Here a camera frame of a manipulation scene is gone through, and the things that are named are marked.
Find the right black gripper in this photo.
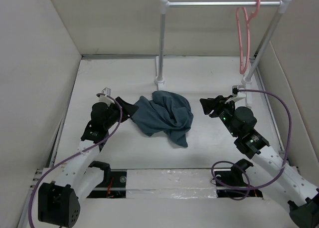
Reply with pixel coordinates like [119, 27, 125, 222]
[199, 95, 238, 137]

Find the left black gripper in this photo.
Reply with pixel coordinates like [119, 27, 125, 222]
[104, 97, 137, 130]

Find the dark teal t shirt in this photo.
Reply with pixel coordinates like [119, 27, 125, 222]
[132, 91, 194, 148]

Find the pink plastic hanger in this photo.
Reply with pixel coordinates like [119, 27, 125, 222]
[235, 0, 261, 74]

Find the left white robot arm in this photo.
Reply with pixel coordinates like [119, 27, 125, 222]
[38, 93, 138, 228]

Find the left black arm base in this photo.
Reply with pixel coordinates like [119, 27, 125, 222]
[88, 170, 127, 199]

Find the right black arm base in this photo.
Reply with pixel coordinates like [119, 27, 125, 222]
[211, 159, 263, 200]

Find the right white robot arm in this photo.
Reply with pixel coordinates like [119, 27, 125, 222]
[200, 95, 319, 228]

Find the white and silver clothes rack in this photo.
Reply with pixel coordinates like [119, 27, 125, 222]
[154, 0, 293, 107]

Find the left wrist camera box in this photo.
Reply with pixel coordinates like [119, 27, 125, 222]
[96, 87, 111, 103]

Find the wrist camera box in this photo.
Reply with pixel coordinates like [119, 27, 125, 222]
[225, 85, 246, 104]
[96, 87, 111, 103]

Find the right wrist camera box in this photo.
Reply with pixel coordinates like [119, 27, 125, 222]
[225, 85, 246, 104]

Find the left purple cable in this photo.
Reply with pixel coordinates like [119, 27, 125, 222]
[28, 97, 124, 228]

